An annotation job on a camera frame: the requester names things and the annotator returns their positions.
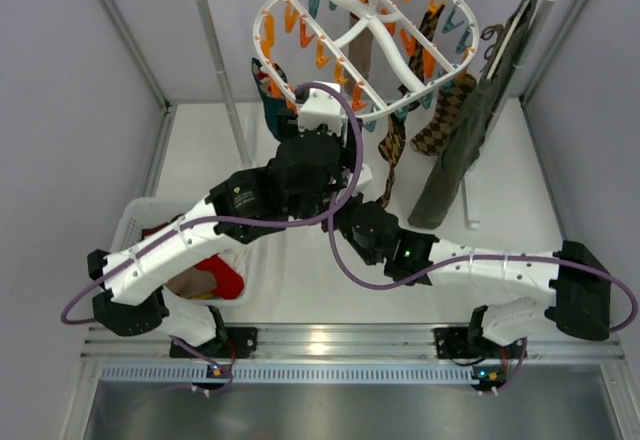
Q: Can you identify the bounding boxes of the teal reindeer sock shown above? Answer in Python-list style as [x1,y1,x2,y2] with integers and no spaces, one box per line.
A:
[251,58,297,142]

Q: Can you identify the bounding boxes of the beige brown argyle sock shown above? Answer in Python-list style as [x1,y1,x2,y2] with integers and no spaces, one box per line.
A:
[377,114,406,208]

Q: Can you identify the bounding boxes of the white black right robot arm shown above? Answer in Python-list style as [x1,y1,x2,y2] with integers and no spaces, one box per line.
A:
[322,195,611,349]

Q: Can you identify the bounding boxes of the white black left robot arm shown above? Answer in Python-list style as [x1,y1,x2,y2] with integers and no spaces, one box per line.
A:
[87,112,363,353]

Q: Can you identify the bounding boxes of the white round clip hanger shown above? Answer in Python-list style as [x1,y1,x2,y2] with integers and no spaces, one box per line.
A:
[252,0,480,126]

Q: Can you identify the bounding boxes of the brown black argyle sock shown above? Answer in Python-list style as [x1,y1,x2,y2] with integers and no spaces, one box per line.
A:
[410,73,477,157]

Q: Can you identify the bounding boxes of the red sock in basket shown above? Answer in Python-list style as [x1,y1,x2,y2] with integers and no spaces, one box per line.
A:
[195,255,245,300]

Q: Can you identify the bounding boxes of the olive green hanging garment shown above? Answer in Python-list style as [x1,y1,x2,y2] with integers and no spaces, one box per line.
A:
[408,0,538,230]

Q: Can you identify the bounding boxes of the tan sock with maroon stripes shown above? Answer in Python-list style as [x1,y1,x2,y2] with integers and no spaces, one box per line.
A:
[165,267,217,299]

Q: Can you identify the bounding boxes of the white plastic laundry basket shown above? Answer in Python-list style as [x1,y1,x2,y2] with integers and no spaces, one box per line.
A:
[102,197,265,307]

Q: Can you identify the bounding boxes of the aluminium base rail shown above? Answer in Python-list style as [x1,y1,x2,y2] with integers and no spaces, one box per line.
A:
[81,324,625,363]

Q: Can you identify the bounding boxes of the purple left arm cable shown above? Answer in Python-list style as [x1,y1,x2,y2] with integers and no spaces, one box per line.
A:
[60,81,362,326]

